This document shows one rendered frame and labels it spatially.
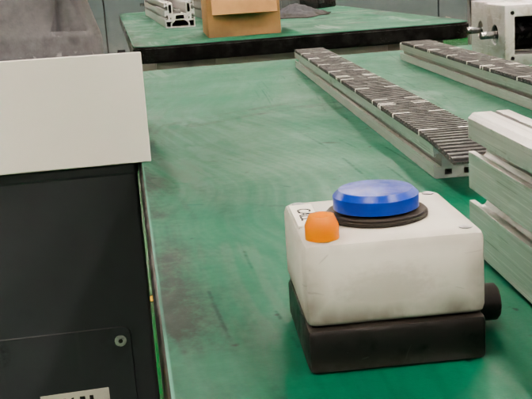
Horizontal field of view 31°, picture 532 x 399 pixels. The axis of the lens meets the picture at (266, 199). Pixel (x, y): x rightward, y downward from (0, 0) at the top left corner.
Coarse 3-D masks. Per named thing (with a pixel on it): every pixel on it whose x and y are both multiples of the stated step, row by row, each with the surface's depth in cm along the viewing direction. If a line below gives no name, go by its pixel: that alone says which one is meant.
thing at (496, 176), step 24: (480, 120) 55; (504, 120) 53; (528, 120) 53; (480, 144) 55; (504, 144) 50; (528, 144) 47; (480, 168) 55; (504, 168) 54; (528, 168) 47; (480, 192) 56; (504, 192) 51; (528, 192) 47; (480, 216) 56; (504, 216) 55; (528, 216) 48; (504, 240) 52; (528, 240) 49; (504, 264) 52; (528, 264) 48; (528, 288) 49
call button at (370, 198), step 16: (336, 192) 45; (352, 192) 44; (368, 192) 44; (384, 192) 44; (400, 192) 43; (416, 192) 44; (336, 208) 44; (352, 208) 43; (368, 208) 43; (384, 208) 43; (400, 208) 43
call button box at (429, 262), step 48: (432, 192) 48; (288, 240) 47; (336, 240) 41; (384, 240) 41; (432, 240) 41; (480, 240) 42; (336, 288) 41; (384, 288) 42; (432, 288) 42; (480, 288) 42; (336, 336) 42; (384, 336) 42; (432, 336) 42; (480, 336) 43
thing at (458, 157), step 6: (480, 150) 72; (486, 150) 72; (450, 156) 72; (456, 156) 71; (462, 156) 71; (468, 156) 71; (450, 162) 71; (456, 162) 71; (462, 162) 71; (468, 162) 71
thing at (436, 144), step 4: (436, 140) 76; (440, 140) 76; (444, 140) 76; (448, 140) 76; (452, 140) 76; (456, 140) 76; (460, 140) 76; (464, 140) 76; (468, 140) 76; (472, 140) 76; (436, 144) 75; (440, 144) 75; (444, 144) 75; (448, 144) 75; (452, 144) 75; (456, 144) 75; (460, 144) 75; (464, 144) 75; (436, 148) 75
